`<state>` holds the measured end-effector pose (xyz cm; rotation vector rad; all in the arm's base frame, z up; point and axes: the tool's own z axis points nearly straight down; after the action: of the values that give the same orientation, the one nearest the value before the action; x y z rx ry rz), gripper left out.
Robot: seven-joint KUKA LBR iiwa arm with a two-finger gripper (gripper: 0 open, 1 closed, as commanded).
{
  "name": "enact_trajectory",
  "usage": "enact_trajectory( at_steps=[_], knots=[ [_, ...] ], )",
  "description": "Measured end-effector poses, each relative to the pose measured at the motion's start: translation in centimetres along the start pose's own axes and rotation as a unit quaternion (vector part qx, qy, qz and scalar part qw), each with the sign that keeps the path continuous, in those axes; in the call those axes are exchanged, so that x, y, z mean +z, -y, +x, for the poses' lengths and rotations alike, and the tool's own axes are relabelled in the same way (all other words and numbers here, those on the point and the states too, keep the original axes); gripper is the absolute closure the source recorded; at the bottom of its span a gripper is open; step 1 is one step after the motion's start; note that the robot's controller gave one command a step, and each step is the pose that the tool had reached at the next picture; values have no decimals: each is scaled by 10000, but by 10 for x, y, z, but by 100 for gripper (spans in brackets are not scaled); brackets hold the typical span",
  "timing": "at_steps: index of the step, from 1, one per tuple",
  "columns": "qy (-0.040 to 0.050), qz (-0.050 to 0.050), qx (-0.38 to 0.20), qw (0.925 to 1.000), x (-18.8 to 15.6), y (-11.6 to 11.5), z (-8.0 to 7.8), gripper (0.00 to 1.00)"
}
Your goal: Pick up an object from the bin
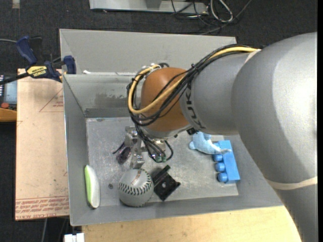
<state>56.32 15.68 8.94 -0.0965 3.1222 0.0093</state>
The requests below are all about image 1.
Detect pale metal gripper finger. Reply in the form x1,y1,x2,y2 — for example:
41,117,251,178
125,126,139,147
129,145,146,170

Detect dark purple sunglasses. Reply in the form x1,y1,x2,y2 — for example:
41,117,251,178
112,141,132,165

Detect grey baseball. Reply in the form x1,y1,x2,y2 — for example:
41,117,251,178
118,168,154,208

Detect light blue toy animal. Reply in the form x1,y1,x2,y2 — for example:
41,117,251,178
189,131,233,156

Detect green and white oval object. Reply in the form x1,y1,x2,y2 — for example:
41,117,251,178
84,164,101,209

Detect blue toy building block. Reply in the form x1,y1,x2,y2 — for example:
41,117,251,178
211,140,241,184

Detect grey metal bin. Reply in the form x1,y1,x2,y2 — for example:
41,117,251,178
59,28,285,226

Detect brown cardboard board, red print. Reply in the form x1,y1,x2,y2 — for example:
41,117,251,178
15,68,70,221

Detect black flat metal bracket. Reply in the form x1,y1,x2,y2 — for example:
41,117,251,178
152,164,181,202

